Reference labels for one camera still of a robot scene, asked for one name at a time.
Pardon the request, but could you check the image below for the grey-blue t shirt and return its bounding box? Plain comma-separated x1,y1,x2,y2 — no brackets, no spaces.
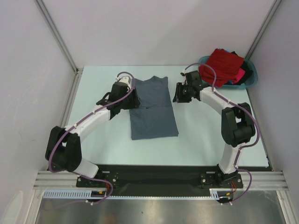
129,76,179,140

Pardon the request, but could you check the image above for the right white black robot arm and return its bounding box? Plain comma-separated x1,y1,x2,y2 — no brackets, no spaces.
173,71,256,187

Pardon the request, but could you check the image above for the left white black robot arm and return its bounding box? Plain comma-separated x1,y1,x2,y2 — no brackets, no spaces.
45,82,140,187

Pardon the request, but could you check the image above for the teal plastic basket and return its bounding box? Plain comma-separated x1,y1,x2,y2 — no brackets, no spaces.
199,49,257,89

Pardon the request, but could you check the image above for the red t shirt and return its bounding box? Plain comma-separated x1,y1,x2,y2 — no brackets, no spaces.
199,49,244,88

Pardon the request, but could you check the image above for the pink t shirt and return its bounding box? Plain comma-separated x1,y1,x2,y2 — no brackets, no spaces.
231,68,245,84

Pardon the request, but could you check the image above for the black t shirt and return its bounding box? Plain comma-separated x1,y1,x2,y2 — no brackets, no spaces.
234,60,254,86

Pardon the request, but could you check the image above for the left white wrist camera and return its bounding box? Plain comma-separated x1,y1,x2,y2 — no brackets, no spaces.
116,75,132,88

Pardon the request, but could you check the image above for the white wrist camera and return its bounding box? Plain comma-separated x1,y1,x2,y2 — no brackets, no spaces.
180,72,187,85
116,75,132,88

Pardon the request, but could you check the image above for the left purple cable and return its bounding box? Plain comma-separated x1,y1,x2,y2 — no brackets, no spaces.
48,71,136,173

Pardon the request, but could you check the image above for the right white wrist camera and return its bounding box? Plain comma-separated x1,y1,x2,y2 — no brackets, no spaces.
180,72,187,85

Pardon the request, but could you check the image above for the right aluminium frame post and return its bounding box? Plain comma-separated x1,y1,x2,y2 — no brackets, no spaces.
245,0,284,59

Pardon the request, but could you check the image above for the aluminium frame post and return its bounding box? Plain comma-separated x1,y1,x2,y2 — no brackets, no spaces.
34,0,78,74
245,0,284,59

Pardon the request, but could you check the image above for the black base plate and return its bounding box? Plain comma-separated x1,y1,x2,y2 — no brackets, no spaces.
74,165,270,197

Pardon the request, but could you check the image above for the grey slotted cable duct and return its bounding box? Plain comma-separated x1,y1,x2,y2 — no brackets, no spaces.
43,189,231,200

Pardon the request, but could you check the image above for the aluminium front rail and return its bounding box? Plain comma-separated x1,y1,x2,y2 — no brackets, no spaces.
33,171,288,190

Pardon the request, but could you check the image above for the left aluminium frame post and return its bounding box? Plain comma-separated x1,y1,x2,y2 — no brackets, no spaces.
34,0,78,74

